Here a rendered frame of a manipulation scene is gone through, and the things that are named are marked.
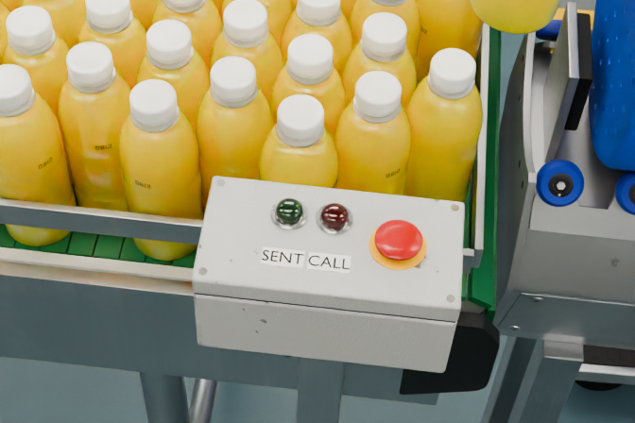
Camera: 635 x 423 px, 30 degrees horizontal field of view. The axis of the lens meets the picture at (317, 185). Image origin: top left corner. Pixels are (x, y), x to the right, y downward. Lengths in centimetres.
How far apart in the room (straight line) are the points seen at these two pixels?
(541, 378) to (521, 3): 66
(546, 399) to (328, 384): 51
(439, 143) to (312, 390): 25
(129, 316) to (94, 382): 94
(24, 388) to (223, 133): 116
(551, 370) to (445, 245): 57
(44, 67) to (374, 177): 31
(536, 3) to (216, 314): 34
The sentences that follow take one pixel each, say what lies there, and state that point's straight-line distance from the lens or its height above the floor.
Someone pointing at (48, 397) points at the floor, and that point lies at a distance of 210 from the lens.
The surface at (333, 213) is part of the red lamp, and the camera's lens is 90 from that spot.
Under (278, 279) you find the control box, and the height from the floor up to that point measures 110.
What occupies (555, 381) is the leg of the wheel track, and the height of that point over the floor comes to 57.
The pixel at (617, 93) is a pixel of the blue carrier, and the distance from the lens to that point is 108.
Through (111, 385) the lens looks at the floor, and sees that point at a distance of 210.
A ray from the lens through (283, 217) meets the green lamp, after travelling 90.
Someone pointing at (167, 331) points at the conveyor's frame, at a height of 82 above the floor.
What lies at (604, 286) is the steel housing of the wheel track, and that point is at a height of 85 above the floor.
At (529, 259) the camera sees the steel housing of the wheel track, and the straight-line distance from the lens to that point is 119.
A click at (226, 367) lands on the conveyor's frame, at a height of 76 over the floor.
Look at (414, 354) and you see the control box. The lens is 94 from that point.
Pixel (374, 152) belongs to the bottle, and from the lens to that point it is 102.
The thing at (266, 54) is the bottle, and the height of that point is 106.
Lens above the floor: 184
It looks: 52 degrees down
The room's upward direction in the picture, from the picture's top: 3 degrees clockwise
